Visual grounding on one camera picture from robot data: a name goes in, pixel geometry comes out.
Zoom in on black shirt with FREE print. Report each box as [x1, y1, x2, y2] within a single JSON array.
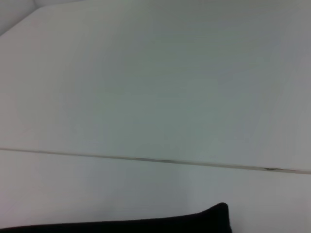
[[0, 202, 235, 233]]

